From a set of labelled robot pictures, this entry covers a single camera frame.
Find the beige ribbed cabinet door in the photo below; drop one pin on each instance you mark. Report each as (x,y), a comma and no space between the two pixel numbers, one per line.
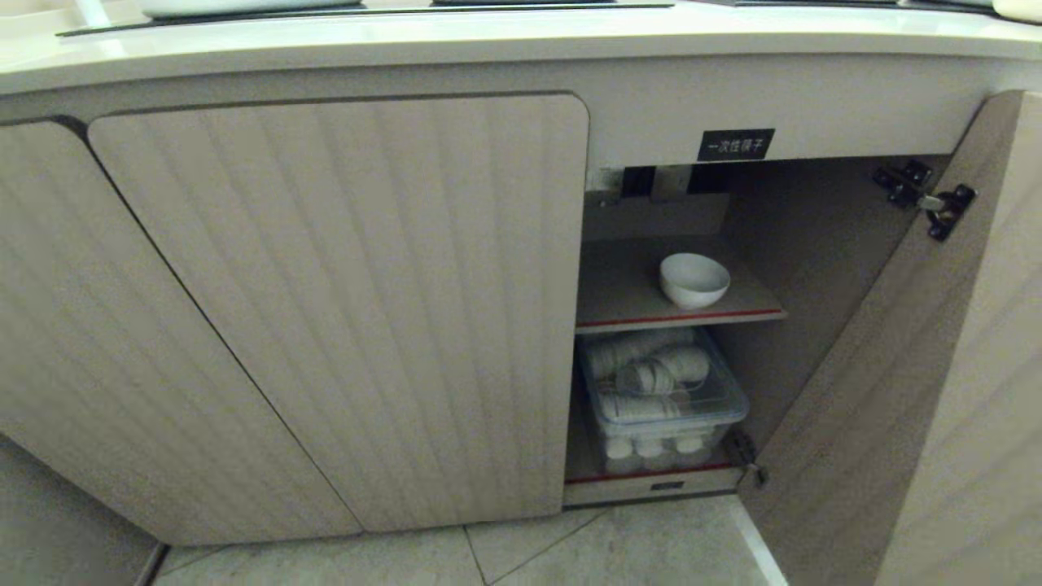
(358,309)
(106,366)

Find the stack of white paper cups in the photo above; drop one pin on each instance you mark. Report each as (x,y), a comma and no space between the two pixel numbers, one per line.
(639,408)
(631,352)
(663,374)

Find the open wooden cabinet door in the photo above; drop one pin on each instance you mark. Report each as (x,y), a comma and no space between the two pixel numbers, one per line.
(879,366)

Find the beige kitchen cabinet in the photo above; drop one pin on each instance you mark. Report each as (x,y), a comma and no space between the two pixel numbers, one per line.
(651,89)

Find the wooden cabinet shelf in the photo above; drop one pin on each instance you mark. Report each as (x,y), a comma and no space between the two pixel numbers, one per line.
(627,285)

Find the black label plate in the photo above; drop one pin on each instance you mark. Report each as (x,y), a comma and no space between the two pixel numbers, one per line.
(736,145)

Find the black metal door hinge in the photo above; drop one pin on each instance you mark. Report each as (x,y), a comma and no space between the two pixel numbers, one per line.
(928,198)
(747,461)

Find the white ceramic bowl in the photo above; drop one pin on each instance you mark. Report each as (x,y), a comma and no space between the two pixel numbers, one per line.
(693,281)

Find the clear plastic storage bin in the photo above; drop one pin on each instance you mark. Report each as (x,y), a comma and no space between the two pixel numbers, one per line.
(667,411)

